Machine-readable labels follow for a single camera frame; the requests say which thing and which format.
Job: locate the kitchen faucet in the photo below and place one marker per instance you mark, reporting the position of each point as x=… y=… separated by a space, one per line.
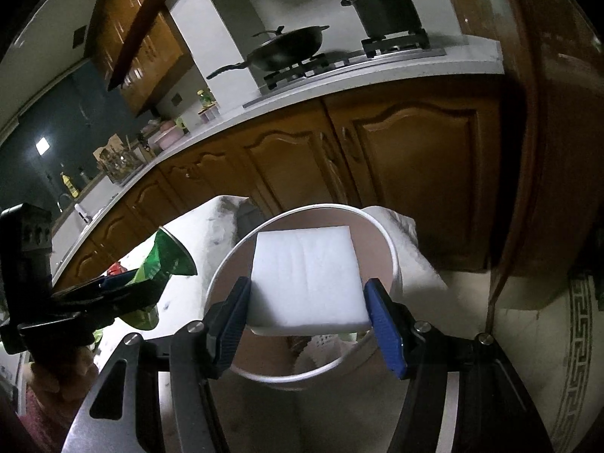
x=63 y=204

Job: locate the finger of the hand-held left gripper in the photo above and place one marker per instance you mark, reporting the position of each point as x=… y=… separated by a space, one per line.
x=118 y=301
x=101 y=284

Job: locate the yellow oil bottle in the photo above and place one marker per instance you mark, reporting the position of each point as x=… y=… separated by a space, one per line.
x=68 y=184

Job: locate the black wok with lid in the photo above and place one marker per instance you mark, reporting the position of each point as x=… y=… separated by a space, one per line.
x=283 y=49

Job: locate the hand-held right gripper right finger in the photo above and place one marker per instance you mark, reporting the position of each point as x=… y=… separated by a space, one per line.
x=387 y=330

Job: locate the person's left forearm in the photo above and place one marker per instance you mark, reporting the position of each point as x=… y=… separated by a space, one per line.
x=40 y=422

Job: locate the dark kitchen window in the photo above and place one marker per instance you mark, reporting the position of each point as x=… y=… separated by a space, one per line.
x=52 y=137

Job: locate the white kitchen countertop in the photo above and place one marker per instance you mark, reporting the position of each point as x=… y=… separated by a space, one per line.
x=330 y=82

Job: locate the group of condiment bottles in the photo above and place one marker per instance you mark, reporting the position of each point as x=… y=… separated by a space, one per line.
x=206 y=104

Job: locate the gas stove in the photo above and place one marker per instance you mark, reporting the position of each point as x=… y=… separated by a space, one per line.
x=349 y=63

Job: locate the wooden cabinets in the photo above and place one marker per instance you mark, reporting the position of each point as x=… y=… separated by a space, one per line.
x=339 y=160
x=141 y=37

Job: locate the person's left hand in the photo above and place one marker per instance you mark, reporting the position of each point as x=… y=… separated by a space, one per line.
x=63 y=373

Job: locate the wooden lower cabinets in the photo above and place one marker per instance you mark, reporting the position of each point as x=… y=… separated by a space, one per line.
x=339 y=160

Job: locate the wide white foam block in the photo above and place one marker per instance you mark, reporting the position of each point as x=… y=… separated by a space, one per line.
x=304 y=278

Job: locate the dish rack with utensils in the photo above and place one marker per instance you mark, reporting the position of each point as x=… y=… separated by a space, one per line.
x=118 y=158

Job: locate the black stock pot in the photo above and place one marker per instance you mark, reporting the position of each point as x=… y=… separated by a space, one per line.
x=387 y=9

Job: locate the tall wooden cabinet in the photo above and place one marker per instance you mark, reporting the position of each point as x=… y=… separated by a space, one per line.
x=542 y=118

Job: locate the pink basin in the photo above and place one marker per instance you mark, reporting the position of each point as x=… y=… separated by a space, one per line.
x=165 y=136

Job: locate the wooden upper cabinets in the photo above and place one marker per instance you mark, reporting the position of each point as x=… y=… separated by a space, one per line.
x=141 y=37

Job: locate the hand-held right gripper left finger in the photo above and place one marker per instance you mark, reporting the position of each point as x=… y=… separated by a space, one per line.
x=231 y=330

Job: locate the black wall socket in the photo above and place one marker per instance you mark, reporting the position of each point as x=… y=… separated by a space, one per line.
x=177 y=99

